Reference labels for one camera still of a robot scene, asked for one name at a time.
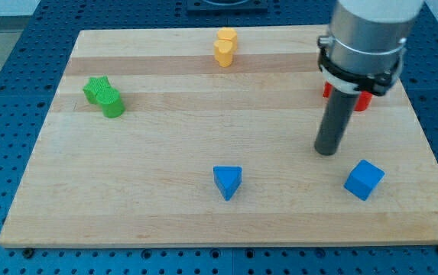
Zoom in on blue cube block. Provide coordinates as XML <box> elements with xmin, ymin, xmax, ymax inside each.
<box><xmin>344</xmin><ymin>160</ymin><xmax>385</xmax><ymax>201</ymax></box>

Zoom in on yellow heart block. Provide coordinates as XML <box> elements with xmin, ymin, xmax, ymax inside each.
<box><xmin>213</xmin><ymin>39</ymin><xmax>234</xmax><ymax>67</ymax></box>

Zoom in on green star block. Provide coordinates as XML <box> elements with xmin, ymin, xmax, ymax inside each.
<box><xmin>83</xmin><ymin>76</ymin><xmax>111</xmax><ymax>104</ymax></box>

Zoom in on red cylinder block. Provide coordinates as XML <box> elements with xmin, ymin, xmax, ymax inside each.
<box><xmin>355</xmin><ymin>91</ymin><xmax>373</xmax><ymax>112</ymax></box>

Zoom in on wooden board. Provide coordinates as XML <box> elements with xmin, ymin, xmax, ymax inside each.
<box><xmin>0</xmin><ymin>25</ymin><xmax>438</xmax><ymax>248</ymax></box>

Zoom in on green cylinder block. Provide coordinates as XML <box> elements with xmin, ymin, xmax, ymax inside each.
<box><xmin>96</xmin><ymin>88</ymin><xmax>125</xmax><ymax>118</ymax></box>

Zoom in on blue triangular prism block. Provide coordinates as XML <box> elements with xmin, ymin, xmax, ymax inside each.
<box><xmin>213</xmin><ymin>166</ymin><xmax>242</xmax><ymax>201</ymax></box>

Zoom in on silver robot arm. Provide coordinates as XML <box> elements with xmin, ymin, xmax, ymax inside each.
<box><xmin>326</xmin><ymin>0</ymin><xmax>423</xmax><ymax>75</ymax></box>

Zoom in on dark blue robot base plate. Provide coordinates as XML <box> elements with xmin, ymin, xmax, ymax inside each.
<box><xmin>186</xmin><ymin>0</ymin><xmax>268</xmax><ymax>14</ymax></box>

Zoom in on black clamp ring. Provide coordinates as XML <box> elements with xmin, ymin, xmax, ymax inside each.
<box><xmin>316</xmin><ymin>34</ymin><xmax>407</xmax><ymax>97</ymax></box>

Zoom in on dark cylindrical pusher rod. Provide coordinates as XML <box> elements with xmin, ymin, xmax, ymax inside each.
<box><xmin>314</xmin><ymin>88</ymin><xmax>361</xmax><ymax>156</ymax></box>

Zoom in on yellow hexagon block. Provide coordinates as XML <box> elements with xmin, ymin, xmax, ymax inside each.
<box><xmin>216</xmin><ymin>27</ymin><xmax>238</xmax><ymax>51</ymax></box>

